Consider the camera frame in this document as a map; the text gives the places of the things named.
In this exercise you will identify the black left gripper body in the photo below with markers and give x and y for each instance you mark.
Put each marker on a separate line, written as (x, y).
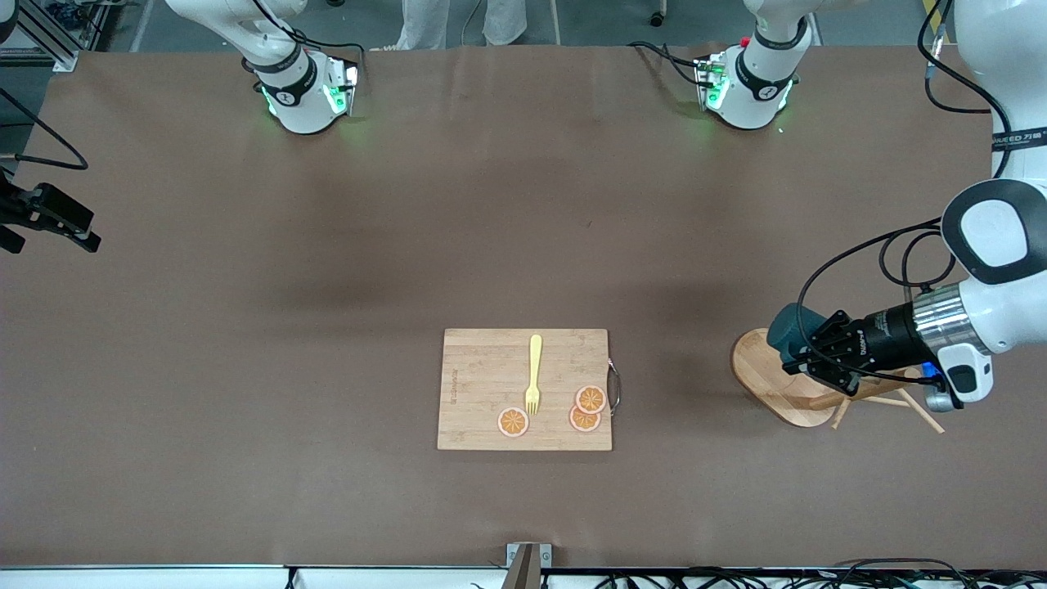
(885, 333)

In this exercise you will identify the dark teal mug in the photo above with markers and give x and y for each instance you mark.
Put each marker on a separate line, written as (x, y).
(789, 327)

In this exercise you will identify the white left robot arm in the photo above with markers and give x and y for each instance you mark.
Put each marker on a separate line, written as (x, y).
(994, 237)

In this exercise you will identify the wooden mug rack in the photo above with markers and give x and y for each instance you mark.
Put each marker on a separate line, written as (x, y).
(761, 380)

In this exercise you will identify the orange slice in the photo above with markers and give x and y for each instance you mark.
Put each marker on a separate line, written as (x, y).
(590, 399)
(513, 422)
(581, 423)

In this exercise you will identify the yellow plastic fork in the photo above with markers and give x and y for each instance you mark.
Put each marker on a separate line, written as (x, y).
(535, 360)

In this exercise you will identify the bamboo cutting board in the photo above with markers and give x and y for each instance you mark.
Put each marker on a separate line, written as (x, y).
(483, 384)

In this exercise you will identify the black caster wheel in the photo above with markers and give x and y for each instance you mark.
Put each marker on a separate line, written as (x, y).
(657, 18)

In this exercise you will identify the person in white trousers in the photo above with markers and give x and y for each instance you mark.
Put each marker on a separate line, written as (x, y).
(425, 20)

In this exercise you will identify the aluminium frame post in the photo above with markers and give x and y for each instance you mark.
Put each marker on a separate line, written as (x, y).
(61, 59)

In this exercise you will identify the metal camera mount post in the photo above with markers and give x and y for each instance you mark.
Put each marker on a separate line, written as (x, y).
(527, 568)

